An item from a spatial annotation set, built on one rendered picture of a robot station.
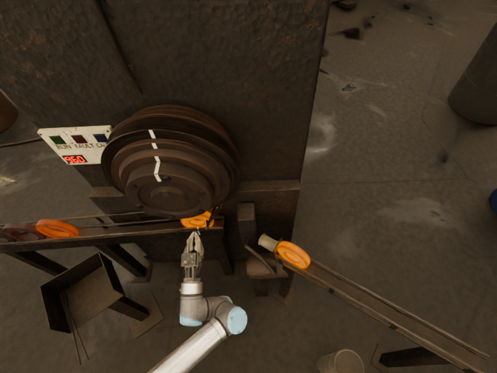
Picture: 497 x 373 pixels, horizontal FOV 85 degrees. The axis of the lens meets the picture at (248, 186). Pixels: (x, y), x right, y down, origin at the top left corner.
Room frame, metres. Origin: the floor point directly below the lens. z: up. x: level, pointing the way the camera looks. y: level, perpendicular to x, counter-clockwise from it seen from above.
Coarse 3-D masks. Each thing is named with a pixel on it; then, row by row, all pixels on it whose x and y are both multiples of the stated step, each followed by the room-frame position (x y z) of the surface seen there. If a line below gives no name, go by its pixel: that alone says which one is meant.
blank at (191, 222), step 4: (204, 212) 0.62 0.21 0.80; (208, 212) 0.63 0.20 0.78; (196, 216) 0.61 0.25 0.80; (200, 216) 0.61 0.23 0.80; (204, 216) 0.61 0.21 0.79; (208, 216) 0.61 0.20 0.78; (212, 216) 0.63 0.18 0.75; (180, 220) 0.62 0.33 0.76; (184, 220) 0.61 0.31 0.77; (188, 220) 0.61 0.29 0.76; (192, 220) 0.63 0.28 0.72; (196, 220) 0.64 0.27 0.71; (200, 220) 0.64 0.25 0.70; (204, 220) 0.61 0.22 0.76; (208, 220) 0.60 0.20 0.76; (184, 224) 0.61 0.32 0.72; (188, 224) 0.61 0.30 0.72; (192, 224) 0.61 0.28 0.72; (196, 224) 0.62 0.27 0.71; (200, 224) 0.61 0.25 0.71; (204, 224) 0.61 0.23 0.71; (212, 224) 0.60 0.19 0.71
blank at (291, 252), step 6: (282, 246) 0.44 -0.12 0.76; (288, 246) 0.43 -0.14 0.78; (294, 246) 0.43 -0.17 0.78; (282, 252) 0.44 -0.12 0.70; (288, 252) 0.42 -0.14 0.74; (294, 252) 0.40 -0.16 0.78; (300, 252) 0.40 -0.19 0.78; (288, 258) 0.42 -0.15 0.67; (294, 258) 0.41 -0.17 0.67; (300, 258) 0.38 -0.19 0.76; (306, 258) 0.38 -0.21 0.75; (300, 264) 0.38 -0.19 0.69; (306, 264) 0.36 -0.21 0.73
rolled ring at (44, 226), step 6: (42, 222) 0.68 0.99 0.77; (48, 222) 0.67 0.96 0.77; (54, 222) 0.67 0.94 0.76; (60, 222) 0.68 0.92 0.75; (36, 228) 0.67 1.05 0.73; (42, 228) 0.67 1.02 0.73; (48, 228) 0.70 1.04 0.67; (60, 228) 0.65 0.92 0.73; (66, 228) 0.66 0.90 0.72; (72, 228) 0.67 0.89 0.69; (48, 234) 0.67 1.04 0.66; (54, 234) 0.68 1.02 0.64; (60, 234) 0.68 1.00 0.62; (66, 234) 0.68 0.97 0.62; (72, 234) 0.65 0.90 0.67
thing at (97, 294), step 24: (96, 264) 0.49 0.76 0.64; (48, 288) 0.39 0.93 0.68; (72, 288) 0.41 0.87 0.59; (96, 288) 0.39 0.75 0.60; (120, 288) 0.37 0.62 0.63; (48, 312) 0.28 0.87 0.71; (72, 312) 0.30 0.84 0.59; (96, 312) 0.28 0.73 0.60; (120, 312) 0.34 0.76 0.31; (144, 312) 0.37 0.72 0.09
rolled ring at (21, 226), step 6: (12, 222) 0.71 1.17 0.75; (6, 228) 0.68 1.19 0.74; (12, 228) 0.67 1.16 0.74; (18, 228) 0.67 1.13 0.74; (24, 228) 0.68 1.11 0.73; (30, 228) 0.68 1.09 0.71; (6, 234) 0.68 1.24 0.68; (12, 234) 0.69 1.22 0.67; (18, 234) 0.70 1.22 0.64; (24, 234) 0.71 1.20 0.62; (36, 234) 0.67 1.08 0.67; (42, 234) 0.68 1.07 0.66; (18, 240) 0.68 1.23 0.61; (24, 240) 0.68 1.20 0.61; (30, 240) 0.68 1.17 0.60
